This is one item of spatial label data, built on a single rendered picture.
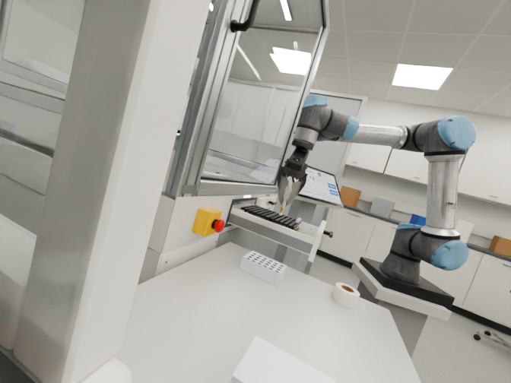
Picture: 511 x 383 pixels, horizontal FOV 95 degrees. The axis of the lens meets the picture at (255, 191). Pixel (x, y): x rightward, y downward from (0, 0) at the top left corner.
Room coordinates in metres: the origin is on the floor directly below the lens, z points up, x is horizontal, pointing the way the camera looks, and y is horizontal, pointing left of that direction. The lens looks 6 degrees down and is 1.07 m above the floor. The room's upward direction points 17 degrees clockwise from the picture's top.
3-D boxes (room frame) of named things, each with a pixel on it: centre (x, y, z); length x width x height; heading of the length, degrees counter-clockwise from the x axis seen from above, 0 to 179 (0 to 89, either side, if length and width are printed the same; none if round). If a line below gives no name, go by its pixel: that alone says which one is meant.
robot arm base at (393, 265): (1.00, -0.70, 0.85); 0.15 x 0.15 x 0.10
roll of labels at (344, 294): (0.67, -0.35, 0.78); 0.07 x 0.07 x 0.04
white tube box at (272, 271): (0.70, -0.09, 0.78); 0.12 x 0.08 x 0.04; 70
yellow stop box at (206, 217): (0.67, 0.11, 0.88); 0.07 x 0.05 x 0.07; 162
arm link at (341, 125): (0.82, -0.20, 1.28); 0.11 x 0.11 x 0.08; 9
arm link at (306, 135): (0.79, -0.10, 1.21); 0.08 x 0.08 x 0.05
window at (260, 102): (1.04, 0.03, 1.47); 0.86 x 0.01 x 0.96; 162
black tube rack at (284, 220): (0.95, -0.10, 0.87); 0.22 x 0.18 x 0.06; 72
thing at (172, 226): (1.18, 0.47, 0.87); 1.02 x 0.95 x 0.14; 162
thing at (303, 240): (0.96, -0.09, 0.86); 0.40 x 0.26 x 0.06; 72
